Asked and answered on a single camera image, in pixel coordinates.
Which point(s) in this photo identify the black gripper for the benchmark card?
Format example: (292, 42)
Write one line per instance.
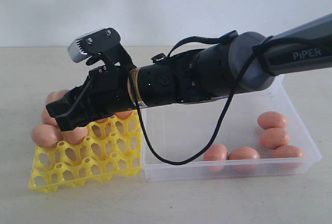
(101, 95)

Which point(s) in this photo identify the brown egg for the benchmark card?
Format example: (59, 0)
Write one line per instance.
(288, 151)
(241, 153)
(125, 114)
(102, 120)
(75, 136)
(272, 119)
(47, 119)
(216, 152)
(46, 136)
(273, 138)
(55, 95)

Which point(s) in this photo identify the clear plastic box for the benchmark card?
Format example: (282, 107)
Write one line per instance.
(177, 132)

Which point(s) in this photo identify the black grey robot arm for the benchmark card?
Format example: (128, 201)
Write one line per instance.
(237, 63)

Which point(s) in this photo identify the yellow plastic egg tray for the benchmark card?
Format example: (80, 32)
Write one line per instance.
(111, 148)

